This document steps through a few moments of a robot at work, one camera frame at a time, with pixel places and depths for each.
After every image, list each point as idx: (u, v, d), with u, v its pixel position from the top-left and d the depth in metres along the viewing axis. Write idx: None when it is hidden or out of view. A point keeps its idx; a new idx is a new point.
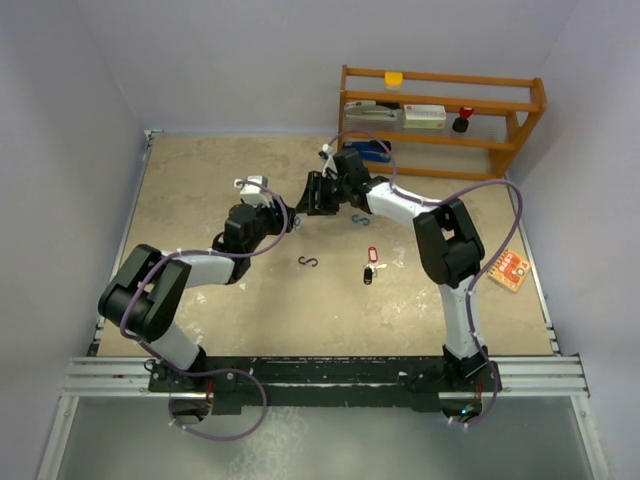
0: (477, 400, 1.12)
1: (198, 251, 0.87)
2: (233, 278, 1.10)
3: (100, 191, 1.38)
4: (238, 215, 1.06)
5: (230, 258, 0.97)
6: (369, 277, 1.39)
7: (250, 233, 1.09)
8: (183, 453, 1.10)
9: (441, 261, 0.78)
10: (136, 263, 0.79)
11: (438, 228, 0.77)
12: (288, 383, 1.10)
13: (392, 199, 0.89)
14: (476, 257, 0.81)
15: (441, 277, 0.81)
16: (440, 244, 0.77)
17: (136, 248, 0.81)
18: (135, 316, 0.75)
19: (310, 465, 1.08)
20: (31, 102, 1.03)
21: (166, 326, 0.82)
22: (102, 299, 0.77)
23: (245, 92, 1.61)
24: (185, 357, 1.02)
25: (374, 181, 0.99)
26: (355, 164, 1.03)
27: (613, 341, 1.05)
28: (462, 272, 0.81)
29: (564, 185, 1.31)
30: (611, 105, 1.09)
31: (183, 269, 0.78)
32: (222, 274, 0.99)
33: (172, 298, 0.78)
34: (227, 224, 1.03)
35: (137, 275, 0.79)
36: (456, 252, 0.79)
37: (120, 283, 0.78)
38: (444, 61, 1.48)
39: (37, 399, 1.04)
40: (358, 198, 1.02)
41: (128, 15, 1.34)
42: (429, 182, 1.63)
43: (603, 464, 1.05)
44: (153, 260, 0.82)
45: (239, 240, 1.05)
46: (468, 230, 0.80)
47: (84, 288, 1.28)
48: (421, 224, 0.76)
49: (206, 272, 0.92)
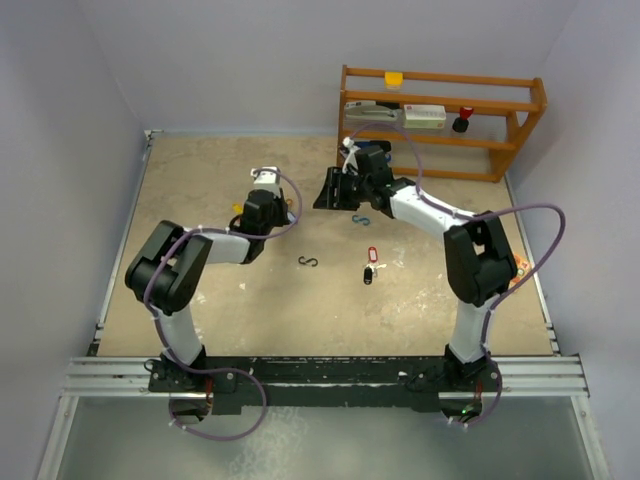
0: (477, 401, 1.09)
1: (218, 229, 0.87)
2: (248, 259, 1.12)
3: (100, 190, 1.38)
4: (257, 197, 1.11)
5: (246, 239, 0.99)
6: (369, 277, 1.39)
7: (267, 217, 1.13)
8: (183, 454, 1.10)
9: (471, 280, 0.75)
10: (160, 238, 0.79)
11: (470, 246, 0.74)
12: (288, 383, 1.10)
13: (419, 206, 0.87)
14: (507, 275, 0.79)
15: (468, 295, 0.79)
16: (472, 263, 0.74)
17: (160, 224, 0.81)
18: (159, 288, 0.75)
19: (310, 465, 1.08)
20: (32, 103, 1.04)
21: (187, 300, 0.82)
22: (130, 271, 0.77)
23: (245, 92, 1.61)
24: (191, 350, 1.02)
25: (398, 184, 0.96)
26: (378, 163, 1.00)
27: (613, 340, 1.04)
28: (490, 291, 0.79)
29: (564, 185, 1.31)
30: (611, 106, 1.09)
31: (205, 243, 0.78)
32: (237, 253, 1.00)
33: (195, 271, 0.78)
34: (246, 205, 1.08)
35: (162, 250, 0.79)
36: (486, 271, 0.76)
37: (146, 256, 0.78)
38: (445, 62, 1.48)
39: (37, 399, 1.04)
40: (381, 200, 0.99)
41: (129, 15, 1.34)
42: (430, 182, 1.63)
43: (603, 464, 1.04)
44: (175, 237, 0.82)
45: (255, 222, 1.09)
46: (501, 247, 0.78)
47: (84, 288, 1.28)
48: (454, 238, 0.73)
49: (223, 251, 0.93)
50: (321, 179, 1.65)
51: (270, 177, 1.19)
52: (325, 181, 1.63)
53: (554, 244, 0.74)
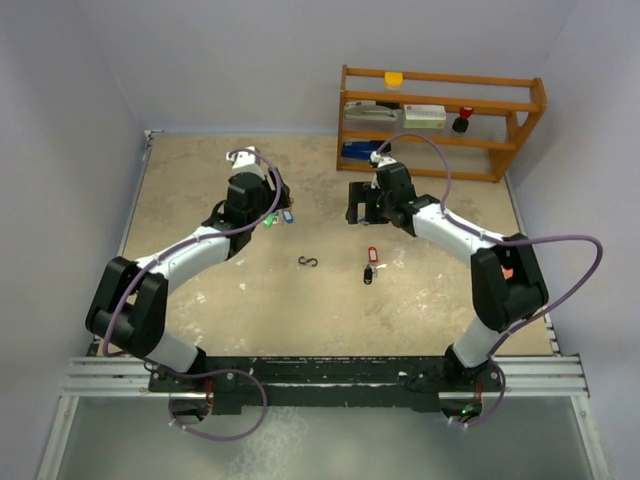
0: (477, 400, 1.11)
1: (174, 248, 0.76)
2: (232, 251, 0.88)
3: (99, 191, 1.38)
4: (244, 179, 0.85)
5: (226, 237, 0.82)
6: (369, 277, 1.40)
7: (256, 204, 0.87)
8: (183, 454, 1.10)
9: (498, 307, 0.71)
10: (113, 280, 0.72)
11: (498, 272, 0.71)
12: (288, 383, 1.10)
13: (444, 226, 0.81)
14: (538, 303, 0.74)
15: (492, 322, 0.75)
16: (499, 289, 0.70)
17: (110, 263, 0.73)
18: (120, 334, 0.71)
19: (310, 465, 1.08)
20: (32, 103, 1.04)
21: (158, 336, 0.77)
22: (89, 318, 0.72)
23: (245, 92, 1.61)
24: (185, 360, 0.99)
25: (422, 201, 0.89)
26: (399, 180, 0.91)
27: (613, 340, 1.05)
28: (517, 319, 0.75)
29: (564, 184, 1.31)
30: (612, 105, 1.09)
31: (160, 284, 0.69)
32: (216, 254, 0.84)
33: (156, 314, 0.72)
34: (230, 188, 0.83)
35: (116, 293, 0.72)
36: (515, 297, 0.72)
37: (102, 300, 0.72)
38: (445, 62, 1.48)
39: (37, 401, 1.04)
40: (402, 217, 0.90)
41: (128, 15, 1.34)
42: (429, 182, 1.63)
43: (604, 464, 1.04)
44: (132, 272, 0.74)
45: (242, 208, 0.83)
46: (531, 273, 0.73)
47: (84, 288, 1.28)
48: (480, 260, 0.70)
49: (194, 265, 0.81)
50: (321, 179, 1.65)
51: (248, 159, 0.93)
52: (324, 182, 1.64)
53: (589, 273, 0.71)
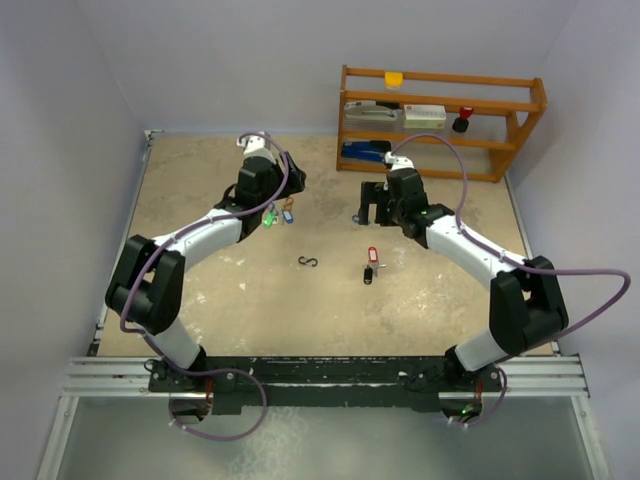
0: (477, 400, 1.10)
1: (190, 227, 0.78)
2: (244, 233, 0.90)
3: (99, 190, 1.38)
4: (253, 163, 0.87)
5: (238, 219, 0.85)
6: (369, 277, 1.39)
7: (266, 187, 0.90)
8: (183, 454, 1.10)
9: (518, 331, 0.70)
10: (132, 257, 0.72)
11: (520, 299, 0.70)
12: (288, 383, 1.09)
13: (460, 242, 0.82)
14: (557, 329, 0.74)
15: (509, 346, 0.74)
16: (520, 314, 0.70)
17: (130, 240, 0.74)
18: (138, 310, 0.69)
19: (310, 465, 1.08)
20: (33, 103, 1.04)
21: (173, 317, 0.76)
22: (108, 294, 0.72)
23: (245, 93, 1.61)
24: (186, 356, 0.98)
25: (435, 211, 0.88)
26: (411, 188, 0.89)
27: (613, 339, 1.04)
28: (534, 344, 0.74)
29: (565, 184, 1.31)
30: (613, 104, 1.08)
31: (178, 261, 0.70)
32: (229, 235, 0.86)
33: (174, 291, 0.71)
34: (241, 172, 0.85)
35: (135, 270, 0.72)
36: (535, 322, 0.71)
37: (121, 276, 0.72)
38: (445, 62, 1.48)
39: (37, 400, 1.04)
40: (414, 228, 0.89)
41: (128, 14, 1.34)
42: (429, 183, 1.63)
43: (603, 464, 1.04)
44: (150, 251, 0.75)
45: (253, 191, 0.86)
46: (553, 299, 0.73)
47: (84, 288, 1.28)
48: (500, 285, 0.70)
49: (209, 245, 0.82)
50: (321, 178, 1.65)
51: (257, 143, 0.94)
52: (324, 182, 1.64)
53: (610, 301, 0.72)
